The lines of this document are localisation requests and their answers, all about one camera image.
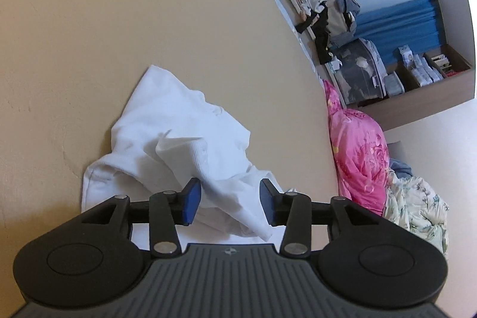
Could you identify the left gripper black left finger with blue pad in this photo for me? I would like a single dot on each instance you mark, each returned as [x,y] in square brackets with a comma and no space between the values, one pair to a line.
[105,251]

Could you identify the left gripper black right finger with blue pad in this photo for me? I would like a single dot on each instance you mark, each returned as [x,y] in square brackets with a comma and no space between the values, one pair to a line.
[360,256]

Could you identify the white shirt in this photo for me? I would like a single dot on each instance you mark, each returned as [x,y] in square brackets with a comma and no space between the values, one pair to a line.
[168,134]

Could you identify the pile of dark clothes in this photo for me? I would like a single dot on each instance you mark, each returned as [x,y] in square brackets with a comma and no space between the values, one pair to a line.
[333,23]

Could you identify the pale green floral blanket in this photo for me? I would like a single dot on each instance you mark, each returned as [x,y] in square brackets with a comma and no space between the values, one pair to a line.
[414,205]

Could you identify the grey blue cloth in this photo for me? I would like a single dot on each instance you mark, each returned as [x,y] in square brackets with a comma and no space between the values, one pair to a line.
[401,169]

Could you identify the pink floral quilt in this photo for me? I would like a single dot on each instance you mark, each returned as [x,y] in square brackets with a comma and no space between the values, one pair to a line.
[360,153]

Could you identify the brown wooden shelf box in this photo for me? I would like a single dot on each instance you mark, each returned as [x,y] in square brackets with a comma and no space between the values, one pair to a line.
[417,102]

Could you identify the white boxes in shelf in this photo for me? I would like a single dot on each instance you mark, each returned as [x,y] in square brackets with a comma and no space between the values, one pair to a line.
[418,67]

